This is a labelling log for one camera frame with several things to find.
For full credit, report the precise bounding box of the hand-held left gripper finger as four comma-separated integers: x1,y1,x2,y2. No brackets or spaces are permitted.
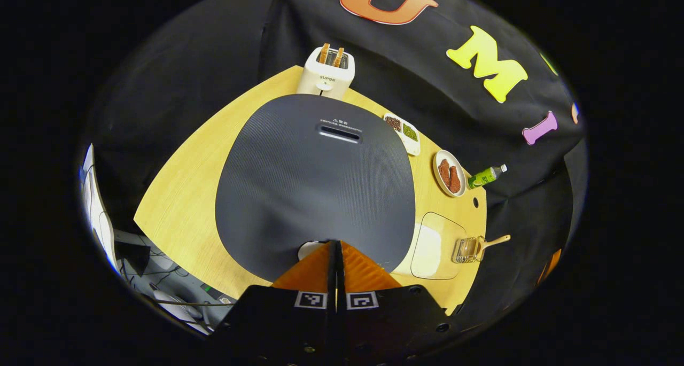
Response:
337,240,461,366
206,240,338,366

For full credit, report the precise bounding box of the dark grey rice cooker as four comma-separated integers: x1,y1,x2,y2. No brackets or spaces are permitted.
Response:
215,93,416,284

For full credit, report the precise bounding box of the green drink bottle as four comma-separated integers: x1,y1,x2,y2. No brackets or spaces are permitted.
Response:
467,163,508,190

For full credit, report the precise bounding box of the white round plate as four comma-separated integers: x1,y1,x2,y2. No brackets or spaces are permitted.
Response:
432,149,468,198

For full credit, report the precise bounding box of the white divided dish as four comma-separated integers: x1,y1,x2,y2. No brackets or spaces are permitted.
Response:
382,112,422,157

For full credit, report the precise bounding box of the white toaster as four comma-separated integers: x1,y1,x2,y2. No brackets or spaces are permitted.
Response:
296,43,356,100

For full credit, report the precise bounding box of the black backdrop cloth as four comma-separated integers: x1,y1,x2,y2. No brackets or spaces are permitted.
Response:
80,0,588,324

